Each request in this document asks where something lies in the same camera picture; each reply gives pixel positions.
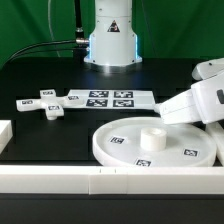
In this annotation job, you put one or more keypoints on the white right fence block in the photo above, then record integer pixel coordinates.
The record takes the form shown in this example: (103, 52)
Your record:
(216, 131)

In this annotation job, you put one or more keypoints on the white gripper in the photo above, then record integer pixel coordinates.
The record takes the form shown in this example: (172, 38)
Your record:
(204, 101)

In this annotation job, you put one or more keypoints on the white marker sheet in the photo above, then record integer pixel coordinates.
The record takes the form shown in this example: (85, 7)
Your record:
(114, 99)

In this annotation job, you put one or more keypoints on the white round table top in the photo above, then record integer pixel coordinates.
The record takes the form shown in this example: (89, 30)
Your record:
(148, 142)

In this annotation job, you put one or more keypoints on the black vertical cable connector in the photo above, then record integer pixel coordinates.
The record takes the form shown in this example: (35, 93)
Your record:
(78, 18)

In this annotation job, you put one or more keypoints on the white front fence bar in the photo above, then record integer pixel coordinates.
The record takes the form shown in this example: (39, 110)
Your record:
(110, 180)

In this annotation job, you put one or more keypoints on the white left fence block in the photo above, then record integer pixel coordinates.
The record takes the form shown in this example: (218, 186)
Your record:
(6, 133)

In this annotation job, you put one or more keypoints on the white cross-shaped table base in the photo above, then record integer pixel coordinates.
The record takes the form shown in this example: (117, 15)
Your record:
(52, 104)

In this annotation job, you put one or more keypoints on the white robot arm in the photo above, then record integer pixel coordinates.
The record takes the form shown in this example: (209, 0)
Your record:
(113, 45)

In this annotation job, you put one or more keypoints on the white fence block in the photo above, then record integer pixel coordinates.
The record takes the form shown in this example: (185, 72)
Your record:
(6, 133)
(216, 131)

